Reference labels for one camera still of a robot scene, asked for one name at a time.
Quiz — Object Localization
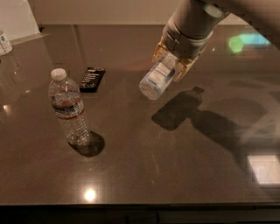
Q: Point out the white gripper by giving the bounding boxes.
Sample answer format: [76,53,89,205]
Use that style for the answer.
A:
[152,14,214,82]

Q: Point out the blue label plastic bottle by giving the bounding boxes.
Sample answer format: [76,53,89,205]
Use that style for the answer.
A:
[139,53,176,101]

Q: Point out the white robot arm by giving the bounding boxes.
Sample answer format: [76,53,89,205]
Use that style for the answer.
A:
[152,0,280,82]

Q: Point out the clear red label water bottle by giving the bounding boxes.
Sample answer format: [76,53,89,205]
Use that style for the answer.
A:
[48,68,90,147]

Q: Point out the black snack bar wrapper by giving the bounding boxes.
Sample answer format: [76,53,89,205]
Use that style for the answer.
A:
[79,67,106,93]

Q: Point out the white container at left edge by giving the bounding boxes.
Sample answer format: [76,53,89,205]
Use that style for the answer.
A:
[0,30,13,56]

